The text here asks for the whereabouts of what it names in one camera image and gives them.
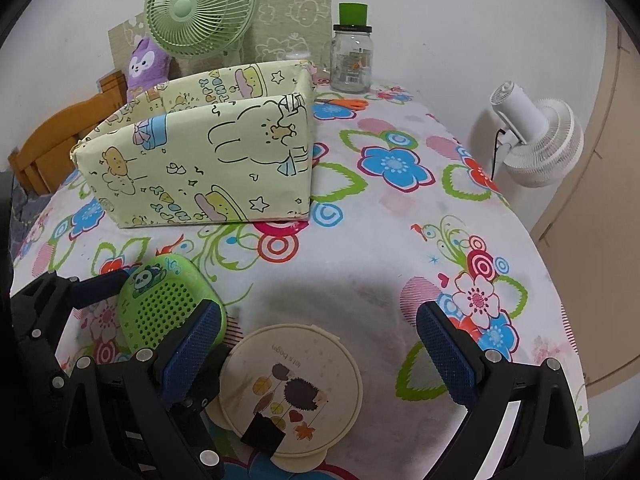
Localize yellow cartoon printed storage box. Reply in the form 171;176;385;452
70;60;318;230

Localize wooden bed headboard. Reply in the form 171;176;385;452
7;71;128;196

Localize white standing fan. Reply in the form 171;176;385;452
470;80;586;196

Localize glass jar with green lid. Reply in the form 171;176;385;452
322;2;373;94

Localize round beige hedgehog mirror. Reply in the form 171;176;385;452
207;323;363;473

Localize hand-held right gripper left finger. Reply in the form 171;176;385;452
60;302;228;480

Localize black fan cable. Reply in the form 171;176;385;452
492;127;516;181

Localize purple plush toy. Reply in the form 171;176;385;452
126;37;173;103

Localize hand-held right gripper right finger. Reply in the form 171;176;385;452
416;301;586;480

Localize green silicone panda pouch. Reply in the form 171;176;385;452
117;254;228;353

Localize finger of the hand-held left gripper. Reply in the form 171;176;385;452
10;269;132;396
167;347;231;480

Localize beige wooden door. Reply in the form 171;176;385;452
530;25;640;401

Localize small black square piece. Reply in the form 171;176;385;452
240;412;287;457

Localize orange handled scissors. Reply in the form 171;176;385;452
314;96;370;112

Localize grey plaid blanket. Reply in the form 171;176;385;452
10;187;51;221

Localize green desk fan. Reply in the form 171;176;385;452
144;0;262;73

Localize floral printed tablecloth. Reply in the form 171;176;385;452
10;77;591;480

